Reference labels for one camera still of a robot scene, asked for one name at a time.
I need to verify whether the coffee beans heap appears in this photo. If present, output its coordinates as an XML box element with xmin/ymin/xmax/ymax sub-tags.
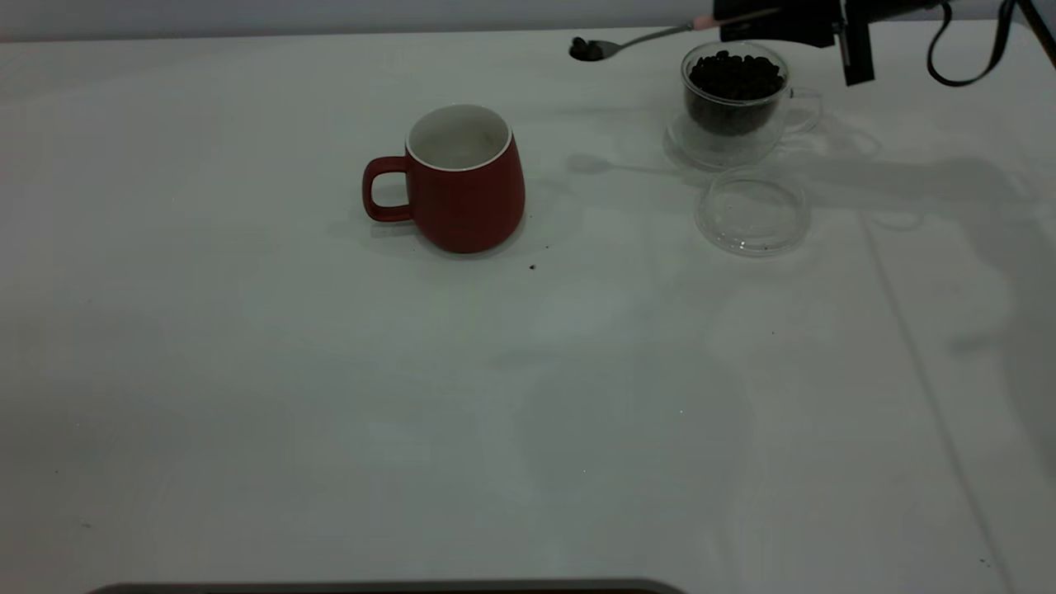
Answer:
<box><xmin>687</xmin><ymin>49</ymin><xmax>786</xmax><ymax>137</ymax></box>

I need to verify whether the clear double-wall glass cup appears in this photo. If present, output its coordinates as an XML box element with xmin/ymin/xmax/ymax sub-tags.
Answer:
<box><xmin>664</xmin><ymin>40</ymin><xmax>826</xmax><ymax>172</ymax></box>

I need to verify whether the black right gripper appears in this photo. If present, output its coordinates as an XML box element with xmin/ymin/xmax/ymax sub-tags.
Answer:
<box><xmin>714</xmin><ymin>0</ymin><xmax>941</xmax><ymax>87</ymax></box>

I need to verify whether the black cable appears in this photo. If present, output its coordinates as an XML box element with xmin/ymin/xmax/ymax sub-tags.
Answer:
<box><xmin>1017</xmin><ymin>0</ymin><xmax>1056</xmax><ymax>71</ymax></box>
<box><xmin>926</xmin><ymin>0</ymin><xmax>1018</xmax><ymax>88</ymax></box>

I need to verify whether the pink handled metal spoon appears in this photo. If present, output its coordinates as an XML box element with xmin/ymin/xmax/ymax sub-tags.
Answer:
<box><xmin>568</xmin><ymin>8</ymin><xmax>780</xmax><ymax>63</ymax></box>

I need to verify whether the clear round glass lid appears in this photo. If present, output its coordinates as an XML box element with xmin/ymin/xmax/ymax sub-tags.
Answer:
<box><xmin>695</xmin><ymin>169</ymin><xmax>811</xmax><ymax>257</ymax></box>

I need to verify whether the red ceramic mug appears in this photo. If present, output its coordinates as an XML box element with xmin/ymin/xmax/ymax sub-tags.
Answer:
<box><xmin>361</xmin><ymin>104</ymin><xmax>526</xmax><ymax>255</ymax></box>

